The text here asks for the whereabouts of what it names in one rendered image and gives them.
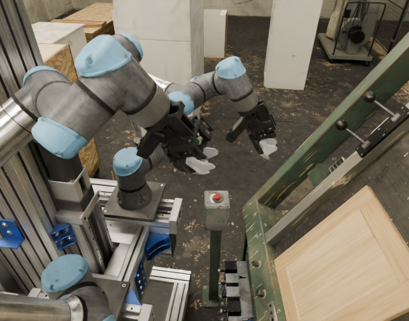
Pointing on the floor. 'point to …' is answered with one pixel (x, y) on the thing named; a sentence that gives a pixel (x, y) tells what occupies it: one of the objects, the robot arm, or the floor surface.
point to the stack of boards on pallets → (99, 11)
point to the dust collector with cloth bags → (351, 30)
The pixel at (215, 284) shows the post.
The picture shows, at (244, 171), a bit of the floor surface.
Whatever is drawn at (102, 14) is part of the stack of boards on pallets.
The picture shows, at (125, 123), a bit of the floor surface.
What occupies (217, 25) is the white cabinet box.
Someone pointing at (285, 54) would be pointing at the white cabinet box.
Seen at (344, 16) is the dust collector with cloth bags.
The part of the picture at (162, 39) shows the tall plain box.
